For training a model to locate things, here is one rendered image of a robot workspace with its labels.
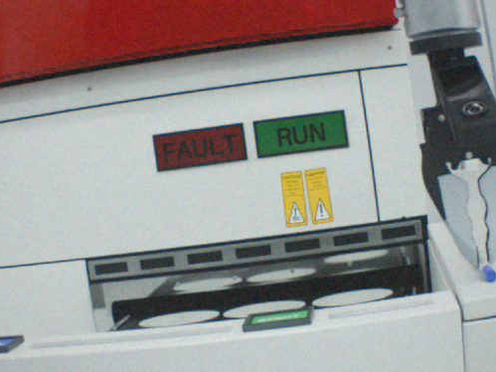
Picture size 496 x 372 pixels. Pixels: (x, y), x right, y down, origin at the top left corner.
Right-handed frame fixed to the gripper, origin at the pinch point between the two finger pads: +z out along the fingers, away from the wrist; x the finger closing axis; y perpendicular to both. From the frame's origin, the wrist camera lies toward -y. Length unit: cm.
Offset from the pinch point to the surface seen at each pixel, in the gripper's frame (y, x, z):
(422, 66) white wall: 197, -9, -24
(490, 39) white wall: 197, -28, -28
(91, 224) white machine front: 49, 46, -6
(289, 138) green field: 48, 19, -13
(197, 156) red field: 48, 31, -12
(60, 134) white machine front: 49, 48, -18
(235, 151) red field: 48, 26, -12
